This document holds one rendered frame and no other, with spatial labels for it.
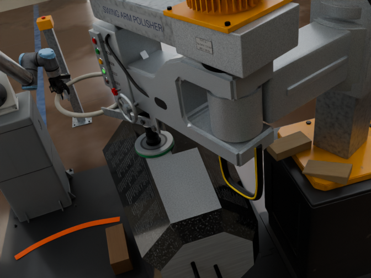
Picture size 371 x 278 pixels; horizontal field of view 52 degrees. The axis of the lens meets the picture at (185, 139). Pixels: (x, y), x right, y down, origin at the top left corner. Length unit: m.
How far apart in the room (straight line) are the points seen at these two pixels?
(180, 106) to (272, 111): 0.35
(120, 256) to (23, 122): 1.06
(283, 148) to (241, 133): 0.65
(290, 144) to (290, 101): 0.57
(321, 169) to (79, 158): 2.31
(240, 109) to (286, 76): 0.21
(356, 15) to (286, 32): 0.46
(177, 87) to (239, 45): 0.46
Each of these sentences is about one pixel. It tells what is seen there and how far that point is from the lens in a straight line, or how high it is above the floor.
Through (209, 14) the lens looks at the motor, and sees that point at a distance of 1.15.
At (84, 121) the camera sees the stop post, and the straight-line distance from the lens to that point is 4.05.
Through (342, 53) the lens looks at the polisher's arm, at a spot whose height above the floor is 1.38.
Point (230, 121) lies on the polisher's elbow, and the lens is 1.31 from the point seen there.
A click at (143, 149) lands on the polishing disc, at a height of 0.83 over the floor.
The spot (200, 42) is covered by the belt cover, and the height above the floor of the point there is 1.62.
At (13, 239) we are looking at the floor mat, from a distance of 3.14.
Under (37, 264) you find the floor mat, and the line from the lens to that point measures 2.89.
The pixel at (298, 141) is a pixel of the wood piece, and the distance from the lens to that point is 2.01.
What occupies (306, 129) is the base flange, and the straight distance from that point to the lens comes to 2.17.
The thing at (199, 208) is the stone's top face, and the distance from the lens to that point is 1.74.
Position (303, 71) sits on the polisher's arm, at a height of 1.39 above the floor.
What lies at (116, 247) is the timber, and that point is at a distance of 2.58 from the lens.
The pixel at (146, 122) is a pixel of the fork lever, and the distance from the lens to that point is 1.91.
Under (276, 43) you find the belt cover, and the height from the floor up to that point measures 1.60.
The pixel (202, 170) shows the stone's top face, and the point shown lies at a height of 0.80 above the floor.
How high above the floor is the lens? 2.09
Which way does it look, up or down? 37 degrees down
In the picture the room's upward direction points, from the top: 11 degrees counter-clockwise
